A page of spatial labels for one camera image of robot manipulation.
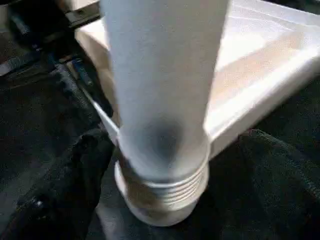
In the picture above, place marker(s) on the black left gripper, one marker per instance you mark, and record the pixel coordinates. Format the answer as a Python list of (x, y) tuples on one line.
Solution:
[(45, 25)]

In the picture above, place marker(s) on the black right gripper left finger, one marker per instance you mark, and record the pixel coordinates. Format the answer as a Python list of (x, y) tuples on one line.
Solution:
[(60, 195)]

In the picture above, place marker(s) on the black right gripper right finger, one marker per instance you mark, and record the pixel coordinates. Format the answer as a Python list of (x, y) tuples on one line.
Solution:
[(290, 185)]

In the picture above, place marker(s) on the white plastic table leg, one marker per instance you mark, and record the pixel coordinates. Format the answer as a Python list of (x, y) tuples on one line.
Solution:
[(162, 85)]

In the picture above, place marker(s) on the white plastic table top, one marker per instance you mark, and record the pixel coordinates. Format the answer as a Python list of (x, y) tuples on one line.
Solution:
[(265, 65)]

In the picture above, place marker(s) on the black work mat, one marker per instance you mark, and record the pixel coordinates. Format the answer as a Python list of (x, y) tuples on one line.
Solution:
[(220, 220)]

